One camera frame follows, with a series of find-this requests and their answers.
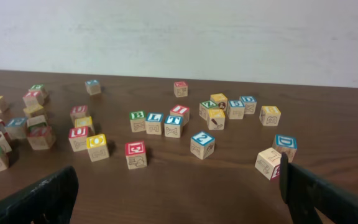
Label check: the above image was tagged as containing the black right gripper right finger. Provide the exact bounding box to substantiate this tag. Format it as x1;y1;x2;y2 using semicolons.
279;152;358;223

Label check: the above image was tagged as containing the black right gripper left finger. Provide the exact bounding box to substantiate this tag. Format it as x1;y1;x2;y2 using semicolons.
0;166;79;223

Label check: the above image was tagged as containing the yellow O block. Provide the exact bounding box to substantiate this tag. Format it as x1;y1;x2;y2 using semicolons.
86;134;109;162

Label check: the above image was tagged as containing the plain white block right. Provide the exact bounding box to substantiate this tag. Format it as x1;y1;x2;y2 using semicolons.
255;147;282;180

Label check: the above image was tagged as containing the blue D block lower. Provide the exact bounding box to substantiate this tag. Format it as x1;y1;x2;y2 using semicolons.
272;134;298;162

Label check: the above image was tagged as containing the blue d block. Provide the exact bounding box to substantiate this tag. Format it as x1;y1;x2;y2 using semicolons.
239;96;257;114
272;134;298;162

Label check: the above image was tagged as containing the red A block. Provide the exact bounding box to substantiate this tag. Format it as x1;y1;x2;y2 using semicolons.
27;126;56;150

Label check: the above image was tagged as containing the red U block lower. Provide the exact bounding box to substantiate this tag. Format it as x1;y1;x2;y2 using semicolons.
68;126;90;152

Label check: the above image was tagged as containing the red u block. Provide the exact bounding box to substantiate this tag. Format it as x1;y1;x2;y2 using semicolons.
68;126;90;152
70;105;90;123

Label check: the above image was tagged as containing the blue P block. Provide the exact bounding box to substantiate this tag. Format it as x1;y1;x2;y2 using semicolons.
5;117;27;139

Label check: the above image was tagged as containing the plain white green-edged block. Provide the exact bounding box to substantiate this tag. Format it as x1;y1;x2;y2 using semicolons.
27;115;48;132

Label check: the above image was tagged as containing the yellow 8 block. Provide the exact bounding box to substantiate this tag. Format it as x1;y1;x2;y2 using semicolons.
259;106;281;126

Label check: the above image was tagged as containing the yellow block centre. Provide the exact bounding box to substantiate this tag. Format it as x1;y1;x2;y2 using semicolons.
74;116;95;135

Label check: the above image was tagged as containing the yellow block near P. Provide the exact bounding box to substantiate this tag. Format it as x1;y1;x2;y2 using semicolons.
23;105;47;118

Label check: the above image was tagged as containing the red U block upper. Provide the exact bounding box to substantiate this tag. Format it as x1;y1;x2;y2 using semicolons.
70;105;90;123

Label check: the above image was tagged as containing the red Q block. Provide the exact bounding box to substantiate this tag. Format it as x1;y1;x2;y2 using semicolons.
125;141;147;170

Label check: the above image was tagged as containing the red X block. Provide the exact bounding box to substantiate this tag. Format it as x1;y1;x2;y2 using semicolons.
22;90;45;107

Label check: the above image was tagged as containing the blue D block upper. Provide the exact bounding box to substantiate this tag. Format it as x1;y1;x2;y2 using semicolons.
239;96;257;114

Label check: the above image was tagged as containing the blue 5 block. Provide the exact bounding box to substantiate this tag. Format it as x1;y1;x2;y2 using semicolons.
227;100;245;119

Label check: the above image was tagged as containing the blue 2 block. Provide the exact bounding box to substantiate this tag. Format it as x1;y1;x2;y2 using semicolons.
190;131;215;159

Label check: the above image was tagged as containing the yellow block below Z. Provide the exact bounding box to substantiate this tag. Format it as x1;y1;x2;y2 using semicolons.
207;109;226;130

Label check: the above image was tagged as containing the green F block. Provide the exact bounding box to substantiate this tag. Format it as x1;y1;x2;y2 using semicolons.
29;84;48;98

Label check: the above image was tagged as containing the yellow block top right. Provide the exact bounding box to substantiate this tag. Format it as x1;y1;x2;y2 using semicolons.
210;93;228;111

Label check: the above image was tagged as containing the green B block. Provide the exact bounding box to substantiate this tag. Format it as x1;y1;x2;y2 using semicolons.
130;111;145;133

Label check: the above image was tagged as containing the blue X block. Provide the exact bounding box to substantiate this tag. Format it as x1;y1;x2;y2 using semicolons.
85;80;101;95

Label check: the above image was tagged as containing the blue L block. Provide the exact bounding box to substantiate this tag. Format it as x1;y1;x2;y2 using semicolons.
145;113;163;135

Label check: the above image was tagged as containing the green Z block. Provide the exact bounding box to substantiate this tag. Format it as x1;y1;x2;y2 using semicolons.
199;100;219;120

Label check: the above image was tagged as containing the blue T block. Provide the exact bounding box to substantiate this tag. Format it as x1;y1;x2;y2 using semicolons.
164;115;183;138

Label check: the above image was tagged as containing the red I block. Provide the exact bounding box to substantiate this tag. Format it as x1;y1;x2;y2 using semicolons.
170;105;190;126

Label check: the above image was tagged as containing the red M block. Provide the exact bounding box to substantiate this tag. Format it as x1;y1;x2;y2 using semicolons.
173;81;188;98

